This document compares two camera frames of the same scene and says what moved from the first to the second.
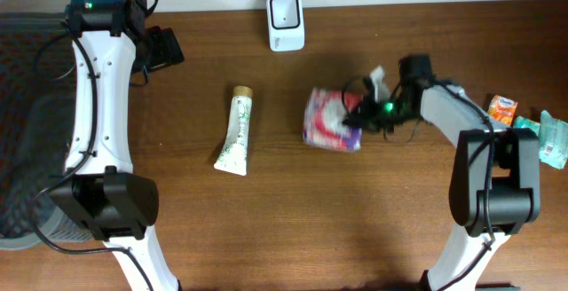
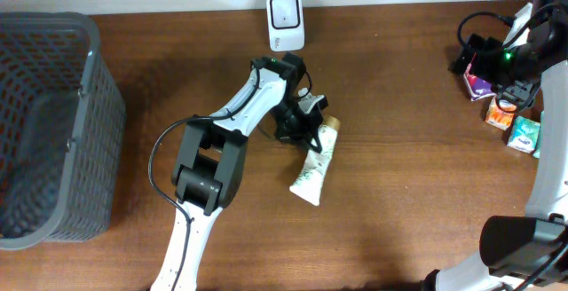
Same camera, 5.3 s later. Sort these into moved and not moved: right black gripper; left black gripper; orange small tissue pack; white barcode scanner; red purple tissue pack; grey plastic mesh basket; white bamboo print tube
Moved: left black gripper; white bamboo print tube; red purple tissue pack; right black gripper
Not moved: grey plastic mesh basket; orange small tissue pack; white barcode scanner
